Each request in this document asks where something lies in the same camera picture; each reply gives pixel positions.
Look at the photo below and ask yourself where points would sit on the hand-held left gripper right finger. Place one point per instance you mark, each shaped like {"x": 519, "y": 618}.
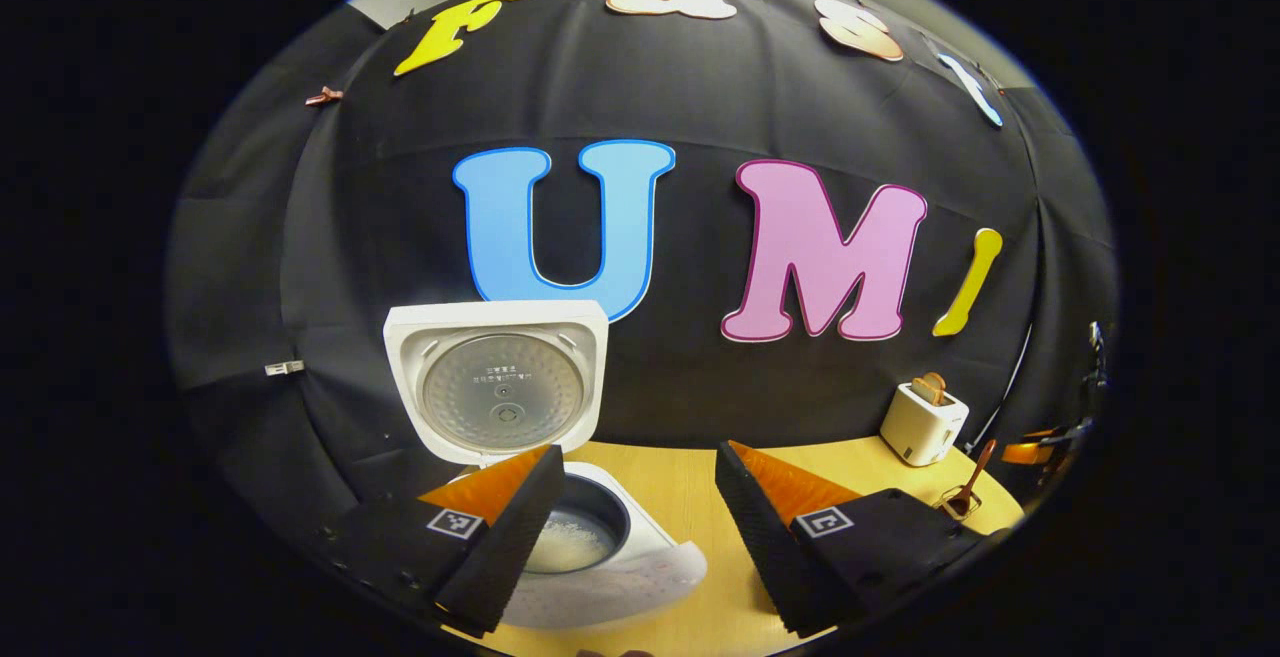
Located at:
{"x": 755, "y": 532}

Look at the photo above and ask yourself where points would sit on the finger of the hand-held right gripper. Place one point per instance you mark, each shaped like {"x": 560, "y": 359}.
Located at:
{"x": 1030, "y": 449}

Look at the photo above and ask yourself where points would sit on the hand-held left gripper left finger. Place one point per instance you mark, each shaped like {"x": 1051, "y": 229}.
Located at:
{"x": 515, "y": 537}

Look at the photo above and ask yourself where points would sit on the wooden spoon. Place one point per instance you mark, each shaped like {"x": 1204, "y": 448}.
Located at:
{"x": 978, "y": 472}

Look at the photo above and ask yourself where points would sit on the white rice cooker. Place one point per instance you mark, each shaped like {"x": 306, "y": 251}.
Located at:
{"x": 500, "y": 387}

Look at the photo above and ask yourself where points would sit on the white toaster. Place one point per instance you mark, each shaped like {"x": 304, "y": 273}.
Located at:
{"x": 918, "y": 432}

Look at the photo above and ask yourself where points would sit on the toast slice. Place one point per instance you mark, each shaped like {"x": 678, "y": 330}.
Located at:
{"x": 930, "y": 389}

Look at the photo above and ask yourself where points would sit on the black backdrop cloth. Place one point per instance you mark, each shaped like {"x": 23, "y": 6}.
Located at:
{"x": 680, "y": 377}

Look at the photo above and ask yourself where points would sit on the white clip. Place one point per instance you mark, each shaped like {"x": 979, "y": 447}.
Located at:
{"x": 284, "y": 368}

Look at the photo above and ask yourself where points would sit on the copper clip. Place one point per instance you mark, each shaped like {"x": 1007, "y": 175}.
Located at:
{"x": 323, "y": 96}

